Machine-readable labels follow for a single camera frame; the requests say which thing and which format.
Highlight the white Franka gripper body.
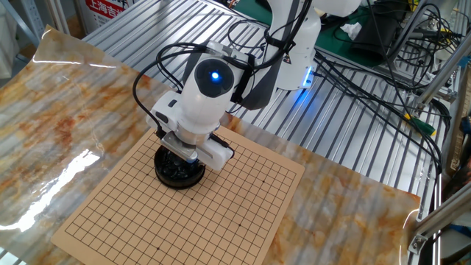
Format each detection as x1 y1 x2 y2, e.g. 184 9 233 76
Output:
146 91 236 172

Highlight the tan Go board mat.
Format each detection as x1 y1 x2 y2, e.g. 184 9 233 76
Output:
50 124 306 265

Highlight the black bowl of black stones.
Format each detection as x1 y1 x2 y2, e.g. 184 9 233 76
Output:
153 145 206 191

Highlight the marble patterned glossy sheet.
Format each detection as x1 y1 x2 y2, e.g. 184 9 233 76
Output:
0 24 421 265

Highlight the box with red sign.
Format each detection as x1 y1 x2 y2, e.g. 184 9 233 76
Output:
79 0 138 34

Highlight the green table mat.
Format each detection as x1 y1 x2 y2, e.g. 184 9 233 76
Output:
235 0 391 68

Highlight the crumpled white tissue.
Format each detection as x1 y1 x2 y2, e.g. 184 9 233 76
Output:
340 21 364 40

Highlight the black bag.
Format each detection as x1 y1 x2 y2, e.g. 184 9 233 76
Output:
349 3 402 63

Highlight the black camera cable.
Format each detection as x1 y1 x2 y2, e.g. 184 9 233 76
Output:
132 43 207 139

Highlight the silver blue wrist camera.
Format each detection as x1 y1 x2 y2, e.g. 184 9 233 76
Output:
160 131 199 163

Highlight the black cable bundle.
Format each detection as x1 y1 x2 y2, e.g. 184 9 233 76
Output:
312 0 453 174

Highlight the green yellow handled tool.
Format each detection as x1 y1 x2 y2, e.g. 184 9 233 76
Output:
403 112 437 136

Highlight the aluminium frame post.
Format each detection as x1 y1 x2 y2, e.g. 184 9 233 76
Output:
415 40 471 107
407 187 471 255

